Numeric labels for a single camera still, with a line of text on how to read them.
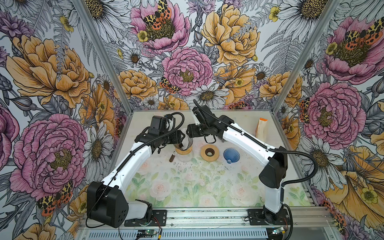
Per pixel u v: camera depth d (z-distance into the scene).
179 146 0.85
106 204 0.40
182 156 0.95
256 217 0.74
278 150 0.50
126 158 0.48
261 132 0.99
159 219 0.75
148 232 0.70
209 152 0.97
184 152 0.85
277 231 0.72
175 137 0.71
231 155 0.90
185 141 0.80
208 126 0.60
